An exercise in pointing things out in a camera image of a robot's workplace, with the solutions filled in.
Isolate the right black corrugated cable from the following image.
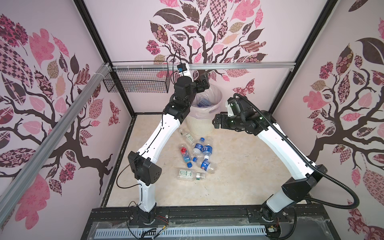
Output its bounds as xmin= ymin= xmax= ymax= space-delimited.
xmin=233 ymin=92 xmax=360 ymax=210

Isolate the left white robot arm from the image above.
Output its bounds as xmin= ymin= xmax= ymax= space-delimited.
xmin=128 ymin=74 xmax=210 ymax=224

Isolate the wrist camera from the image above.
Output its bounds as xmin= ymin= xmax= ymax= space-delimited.
xmin=226 ymin=97 xmax=252 ymax=117
xmin=177 ymin=63 xmax=193 ymax=78

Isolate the aluminium frame rail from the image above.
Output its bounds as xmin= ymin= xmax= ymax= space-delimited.
xmin=113 ymin=62 xmax=296 ymax=71
xmin=0 ymin=62 xmax=112 ymax=223

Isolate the Pepsi blue label bottle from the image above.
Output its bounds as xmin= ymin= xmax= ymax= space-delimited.
xmin=196 ymin=156 xmax=217 ymax=174

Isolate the green label clear bottle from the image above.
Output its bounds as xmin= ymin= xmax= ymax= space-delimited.
xmin=177 ymin=168 xmax=206 ymax=182
xmin=179 ymin=129 xmax=195 ymax=146

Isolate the back aluminium frame rail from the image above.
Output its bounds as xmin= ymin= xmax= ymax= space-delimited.
xmin=113 ymin=62 xmax=296 ymax=71

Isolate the left aluminium frame rail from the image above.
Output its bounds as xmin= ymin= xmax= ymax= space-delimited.
xmin=0 ymin=62 xmax=112 ymax=223

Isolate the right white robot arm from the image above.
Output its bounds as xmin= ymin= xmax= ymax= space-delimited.
xmin=212 ymin=111 xmax=327 ymax=222

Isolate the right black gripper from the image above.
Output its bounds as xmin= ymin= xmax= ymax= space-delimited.
xmin=211 ymin=114 xmax=243 ymax=131

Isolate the Fiji red flower bottle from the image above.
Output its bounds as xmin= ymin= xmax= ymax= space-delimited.
xmin=179 ymin=145 xmax=193 ymax=168

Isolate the white slotted cable duct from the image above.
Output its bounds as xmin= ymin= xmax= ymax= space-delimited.
xmin=93 ymin=226 xmax=267 ymax=240

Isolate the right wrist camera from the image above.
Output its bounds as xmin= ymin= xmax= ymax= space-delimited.
xmin=226 ymin=97 xmax=252 ymax=117

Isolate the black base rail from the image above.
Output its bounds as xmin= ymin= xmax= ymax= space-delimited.
xmin=86 ymin=204 xmax=331 ymax=228

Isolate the black wire mesh basket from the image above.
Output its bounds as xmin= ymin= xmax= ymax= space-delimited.
xmin=103 ymin=60 xmax=171 ymax=93

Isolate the white ribbed trash bin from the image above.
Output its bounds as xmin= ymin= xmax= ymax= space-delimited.
xmin=186 ymin=117 xmax=215 ymax=136

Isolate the blue label white cap bottle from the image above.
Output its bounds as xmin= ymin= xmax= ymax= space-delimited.
xmin=202 ymin=144 xmax=213 ymax=158

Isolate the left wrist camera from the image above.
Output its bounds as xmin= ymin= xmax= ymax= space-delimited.
xmin=177 ymin=63 xmax=193 ymax=78

